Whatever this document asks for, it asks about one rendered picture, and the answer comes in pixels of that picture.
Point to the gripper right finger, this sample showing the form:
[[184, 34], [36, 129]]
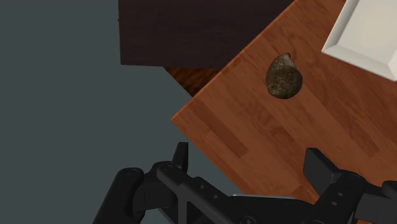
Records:
[[338, 186]]

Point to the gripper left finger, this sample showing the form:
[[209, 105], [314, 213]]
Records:
[[173, 189]]

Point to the white square plate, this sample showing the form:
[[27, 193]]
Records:
[[367, 34]]

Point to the brown wooden table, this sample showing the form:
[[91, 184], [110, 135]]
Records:
[[279, 139]]

